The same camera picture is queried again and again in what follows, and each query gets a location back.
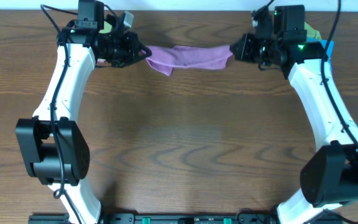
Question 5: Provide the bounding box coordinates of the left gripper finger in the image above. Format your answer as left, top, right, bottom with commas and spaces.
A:
139, 42, 152, 59
111, 57, 143, 68

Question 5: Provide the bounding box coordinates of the purple microfibre cloth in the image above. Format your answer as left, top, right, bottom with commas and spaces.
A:
146, 45, 233, 76

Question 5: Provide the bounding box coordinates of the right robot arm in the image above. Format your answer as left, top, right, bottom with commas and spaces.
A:
230, 34, 358, 223

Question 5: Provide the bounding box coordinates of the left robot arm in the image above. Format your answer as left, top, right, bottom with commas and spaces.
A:
16, 21, 152, 223

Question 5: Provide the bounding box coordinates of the crumpled olive green cloth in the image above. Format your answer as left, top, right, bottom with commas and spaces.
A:
304, 22, 321, 40

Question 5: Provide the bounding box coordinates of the blue cloth with label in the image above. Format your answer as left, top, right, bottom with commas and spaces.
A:
319, 40, 334, 66

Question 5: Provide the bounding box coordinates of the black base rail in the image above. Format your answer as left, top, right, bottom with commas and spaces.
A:
27, 212, 344, 224

